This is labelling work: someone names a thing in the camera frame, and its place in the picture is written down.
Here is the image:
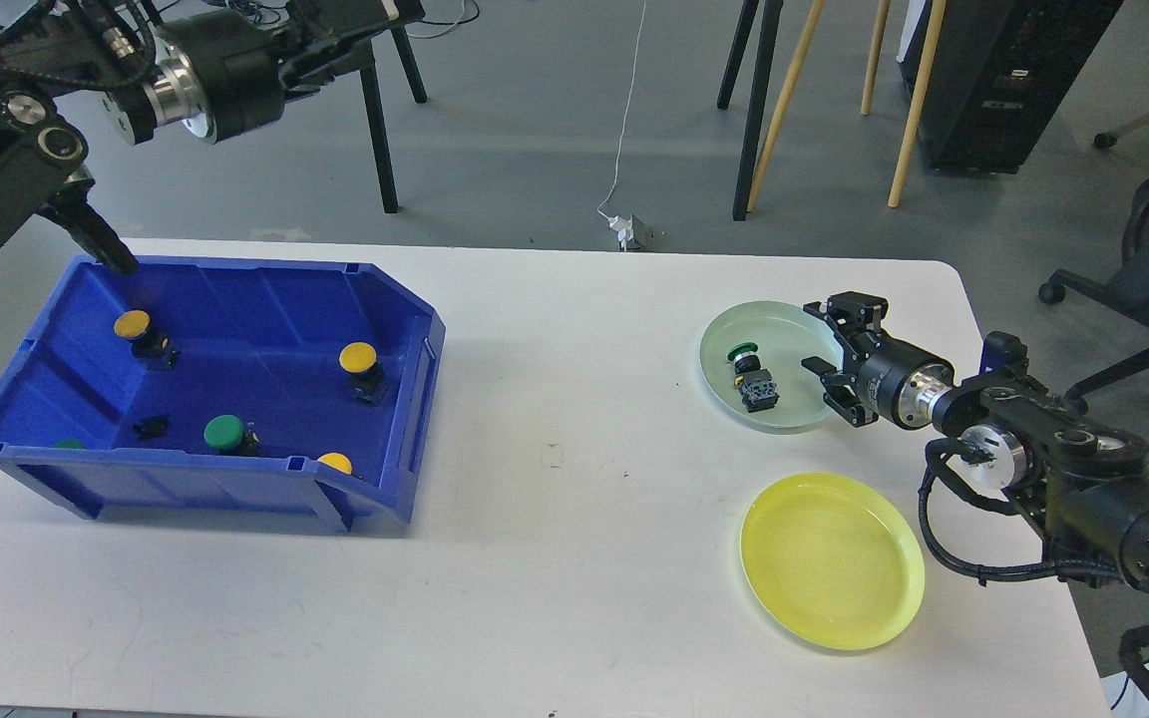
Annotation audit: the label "yellow plate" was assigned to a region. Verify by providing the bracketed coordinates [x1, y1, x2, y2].
[738, 472, 926, 651]

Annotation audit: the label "black floor cables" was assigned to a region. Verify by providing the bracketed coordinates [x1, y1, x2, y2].
[205, 0, 481, 41]

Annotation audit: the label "yellow push button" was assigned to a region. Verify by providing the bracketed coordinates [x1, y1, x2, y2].
[338, 341, 388, 406]
[113, 309, 180, 371]

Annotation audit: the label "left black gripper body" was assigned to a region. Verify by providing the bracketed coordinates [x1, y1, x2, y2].
[141, 1, 425, 142]

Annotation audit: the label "blue plastic storage bin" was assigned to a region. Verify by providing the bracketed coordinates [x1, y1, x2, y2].
[0, 257, 446, 532]

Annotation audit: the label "black tripod left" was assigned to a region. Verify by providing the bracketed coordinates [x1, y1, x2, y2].
[355, 25, 429, 214]

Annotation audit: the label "yellow push button front edge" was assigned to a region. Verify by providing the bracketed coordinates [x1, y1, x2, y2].
[316, 453, 364, 479]

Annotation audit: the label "black tripod leg centre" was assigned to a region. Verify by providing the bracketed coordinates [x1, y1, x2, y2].
[716, 1, 784, 221]

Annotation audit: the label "green push button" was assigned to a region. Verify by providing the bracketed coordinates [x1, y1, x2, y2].
[203, 414, 261, 456]
[726, 342, 780, 414]

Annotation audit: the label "small black button part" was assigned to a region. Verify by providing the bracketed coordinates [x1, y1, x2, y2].
[132, 414, 172, 442]

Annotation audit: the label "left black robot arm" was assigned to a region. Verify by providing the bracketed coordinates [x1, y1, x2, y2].
[0, 1, 427, 275]

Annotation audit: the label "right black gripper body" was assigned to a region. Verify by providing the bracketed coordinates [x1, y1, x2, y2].
[820, 292, 955, 429]

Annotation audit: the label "white cable with plug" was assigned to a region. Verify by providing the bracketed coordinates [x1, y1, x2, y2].
[596, 0, 660, 252]

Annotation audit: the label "light green plate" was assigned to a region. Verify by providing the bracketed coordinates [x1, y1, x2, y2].
[697, 300, 842, 435]

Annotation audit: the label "green push button front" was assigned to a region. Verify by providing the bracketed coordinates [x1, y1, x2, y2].
[203, 414, 261, 456]

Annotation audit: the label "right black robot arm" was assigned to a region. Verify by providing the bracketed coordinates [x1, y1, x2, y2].
[802, 291, 1149, 701]

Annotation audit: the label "black computer tower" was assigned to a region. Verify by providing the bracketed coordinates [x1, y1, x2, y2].
[918, 1, 1123, 176]

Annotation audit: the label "wooden easel legs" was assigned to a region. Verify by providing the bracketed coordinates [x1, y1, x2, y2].
[749, 1, 893, 208]

